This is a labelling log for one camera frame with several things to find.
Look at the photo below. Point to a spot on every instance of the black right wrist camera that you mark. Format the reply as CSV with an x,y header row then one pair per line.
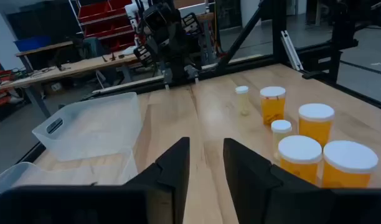
x,y
156,18

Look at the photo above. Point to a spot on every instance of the tall red bin shelf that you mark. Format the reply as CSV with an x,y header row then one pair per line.
x,y
100,18

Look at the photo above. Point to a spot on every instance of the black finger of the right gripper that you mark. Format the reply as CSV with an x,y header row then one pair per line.
x,y
190,23
143,56

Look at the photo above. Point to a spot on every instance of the long wooden workbench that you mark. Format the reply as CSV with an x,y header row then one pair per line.
x,y
84,63

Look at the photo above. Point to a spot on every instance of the blue plastic crate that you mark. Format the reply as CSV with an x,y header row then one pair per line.
x,y
31,43

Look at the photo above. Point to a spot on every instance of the grey office chair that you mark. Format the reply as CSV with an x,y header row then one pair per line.
x,y
92,46

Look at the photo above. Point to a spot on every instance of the black aluminium table frame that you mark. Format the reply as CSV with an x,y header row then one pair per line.
x,y
279,31

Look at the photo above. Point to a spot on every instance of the small wooden workbench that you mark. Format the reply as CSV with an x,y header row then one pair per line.
x,y
44,49

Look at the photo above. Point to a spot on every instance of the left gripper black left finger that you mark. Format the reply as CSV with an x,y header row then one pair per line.
x,y
165,193

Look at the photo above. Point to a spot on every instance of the clear plastic bin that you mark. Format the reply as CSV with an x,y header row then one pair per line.
x,y
69,174
94,124

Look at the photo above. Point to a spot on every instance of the black equipment stand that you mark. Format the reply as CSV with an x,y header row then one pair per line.
x,y
343,37

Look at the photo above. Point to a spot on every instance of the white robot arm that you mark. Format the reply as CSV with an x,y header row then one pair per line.
x,y
132,11

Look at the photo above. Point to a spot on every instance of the silver frame bracket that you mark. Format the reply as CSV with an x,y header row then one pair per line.
x,y
291,51

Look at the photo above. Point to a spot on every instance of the black partition panel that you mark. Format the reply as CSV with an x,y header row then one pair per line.
x,y
44,18

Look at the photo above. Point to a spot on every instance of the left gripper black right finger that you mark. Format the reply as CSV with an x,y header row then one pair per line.
x,y
256,193

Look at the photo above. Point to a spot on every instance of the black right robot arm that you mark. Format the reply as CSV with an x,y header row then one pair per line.
x,y
177,70

